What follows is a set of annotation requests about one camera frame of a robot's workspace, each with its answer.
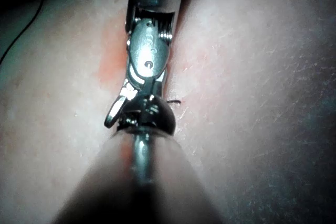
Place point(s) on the right arm needle driver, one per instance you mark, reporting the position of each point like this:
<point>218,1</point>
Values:
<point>147,51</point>

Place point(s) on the black stitching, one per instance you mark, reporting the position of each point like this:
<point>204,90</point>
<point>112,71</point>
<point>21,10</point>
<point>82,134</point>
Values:
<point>173,101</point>

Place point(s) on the black thread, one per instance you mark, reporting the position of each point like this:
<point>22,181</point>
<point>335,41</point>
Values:
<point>35,19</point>

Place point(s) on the tissue pad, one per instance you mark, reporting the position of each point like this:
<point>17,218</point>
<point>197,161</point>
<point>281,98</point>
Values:
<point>241,82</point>

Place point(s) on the dark left arm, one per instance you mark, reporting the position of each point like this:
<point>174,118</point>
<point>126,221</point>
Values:
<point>168,182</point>

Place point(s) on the right arm needle driver jaw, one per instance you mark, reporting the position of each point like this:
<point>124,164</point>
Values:
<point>156,86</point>
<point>114,113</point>

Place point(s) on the left arm needle driver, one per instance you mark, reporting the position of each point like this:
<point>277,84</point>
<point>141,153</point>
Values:
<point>160,116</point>

